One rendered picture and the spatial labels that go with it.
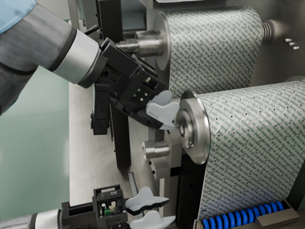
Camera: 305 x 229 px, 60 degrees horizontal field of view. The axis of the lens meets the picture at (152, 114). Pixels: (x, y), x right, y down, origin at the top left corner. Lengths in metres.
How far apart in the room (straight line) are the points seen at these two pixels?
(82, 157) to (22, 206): 1.19
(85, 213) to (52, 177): 1.74
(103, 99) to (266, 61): 0.54
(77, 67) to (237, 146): 0.32
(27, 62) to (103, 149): 0.65
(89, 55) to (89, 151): 0.65
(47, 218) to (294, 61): 0.66
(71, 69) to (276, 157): 0.44
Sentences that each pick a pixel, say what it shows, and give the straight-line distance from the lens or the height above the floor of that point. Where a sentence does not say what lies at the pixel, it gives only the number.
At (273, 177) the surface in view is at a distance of 0.66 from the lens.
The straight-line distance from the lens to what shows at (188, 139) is 0.50.
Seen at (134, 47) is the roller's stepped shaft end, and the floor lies 1.34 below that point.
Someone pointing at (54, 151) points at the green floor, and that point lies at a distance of 2.47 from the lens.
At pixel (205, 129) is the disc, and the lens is 0.47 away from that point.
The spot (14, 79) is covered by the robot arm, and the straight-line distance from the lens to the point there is 0.43.
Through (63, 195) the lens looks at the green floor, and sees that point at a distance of 2.10.
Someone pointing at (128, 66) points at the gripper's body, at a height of 1.39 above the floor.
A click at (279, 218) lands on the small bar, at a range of 0.69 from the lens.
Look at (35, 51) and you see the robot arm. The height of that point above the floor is 1.44.
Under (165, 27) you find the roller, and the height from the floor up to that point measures 1.39.
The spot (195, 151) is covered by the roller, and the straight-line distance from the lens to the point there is 0.50.
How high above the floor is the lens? 1.57
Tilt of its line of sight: 35 degrees down
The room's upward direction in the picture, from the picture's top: straight up
